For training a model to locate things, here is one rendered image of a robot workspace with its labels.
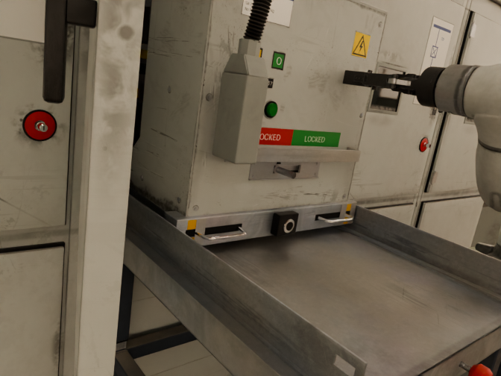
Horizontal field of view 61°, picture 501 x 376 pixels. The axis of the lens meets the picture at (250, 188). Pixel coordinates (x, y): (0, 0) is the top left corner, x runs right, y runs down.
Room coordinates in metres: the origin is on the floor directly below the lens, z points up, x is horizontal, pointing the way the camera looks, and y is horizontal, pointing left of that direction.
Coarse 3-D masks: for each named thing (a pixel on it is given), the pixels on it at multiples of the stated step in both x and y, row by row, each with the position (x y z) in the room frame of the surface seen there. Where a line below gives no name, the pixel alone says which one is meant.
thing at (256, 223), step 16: (272, 208) 0.91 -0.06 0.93; (288, 208) 0.93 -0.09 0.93; (304, 208) 0.96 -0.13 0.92; (320, 208) 1.00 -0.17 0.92; (336, 208) 1.04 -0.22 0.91; (352, 208) 1.08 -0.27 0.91; (176, 224) 0.74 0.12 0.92; (208, 224) 0.79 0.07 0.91; (224, 224) 0.81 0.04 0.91; (240, 224) 0.84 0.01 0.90; (256, 224) 0.87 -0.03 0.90; (304, 224) 0.97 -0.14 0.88; (320, 224) 1.01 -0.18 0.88; (336, 224) 1.05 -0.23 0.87; (208, 240) 0.79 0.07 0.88; (224, 240) 0.82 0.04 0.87
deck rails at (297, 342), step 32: (128, 224) 0.87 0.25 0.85; (160, 224) 0.77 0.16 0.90; (352, 224) 1.10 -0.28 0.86; (384, 224) 1.03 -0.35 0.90; (192, 256) 0.67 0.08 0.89; (416, 256) 0.95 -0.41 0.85; (448, 256) 0.90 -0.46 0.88; (480, 256) 0.85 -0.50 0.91; (224, 288) 0.60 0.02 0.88; (256, 288) 0.55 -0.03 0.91; (480, 288) 0.82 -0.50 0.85; (256, 320) 0.54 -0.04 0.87; (288, 320) 0.50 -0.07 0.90; (288, 352) 0.49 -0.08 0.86; (320, 352) 0.45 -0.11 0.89; (352, 352) 0.42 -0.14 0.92
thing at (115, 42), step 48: (48, 0) 0.32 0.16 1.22; (96, 0) 0.37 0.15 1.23; (144, 0) 0.32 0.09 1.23; (48, 48) 0.32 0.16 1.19; (96, 48) 0.30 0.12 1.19; (48, 96) 0.32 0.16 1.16; (96, 96) 0.30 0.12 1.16; (96, 144) 0.31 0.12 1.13; (96, 192) 0.31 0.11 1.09; (96, 240) 0.31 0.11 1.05; (96, 288) 0.31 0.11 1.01; (96, 336) 0.31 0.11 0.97
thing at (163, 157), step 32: (160, 0) 0.90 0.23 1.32; (192, 0) 0.81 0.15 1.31; (352, 0) 1.00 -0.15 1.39; (160, 32) 0.89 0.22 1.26; (192, 32) 0.80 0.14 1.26; (160, 64) 0.88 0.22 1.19; (192, 64) 0.79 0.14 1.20; (160, 96) 0.87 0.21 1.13; (192, 96) 0.78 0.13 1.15; (160, 128) 0.86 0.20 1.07; (192, 128) 0.77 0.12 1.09; (160, 160) 0.85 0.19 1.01; (192, 160) 0.77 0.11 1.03; (160, 192) 0.84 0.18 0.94
